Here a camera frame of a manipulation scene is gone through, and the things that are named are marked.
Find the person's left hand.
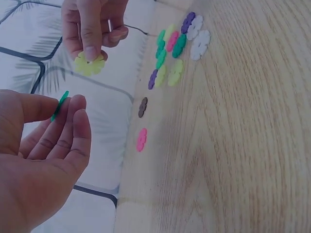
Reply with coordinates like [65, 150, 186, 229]
[0, 89, 92, 233]

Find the person's right hand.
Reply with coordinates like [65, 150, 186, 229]
[60, 0, 129, 61]

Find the green snowflake disc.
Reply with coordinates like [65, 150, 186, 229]
[50, 90, 70, 123]

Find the yellow snowflake disc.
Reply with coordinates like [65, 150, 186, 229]
[74, 50, 108, 77]

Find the pink snowflake disc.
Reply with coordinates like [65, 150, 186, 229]
[136, 128, 148, 153]

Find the cluster of coloured snowflake pieces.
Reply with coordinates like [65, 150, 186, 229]
[148, 11, 212, 91]

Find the brown snowflake disc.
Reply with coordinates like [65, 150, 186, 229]
[138, 97, 149, 118]

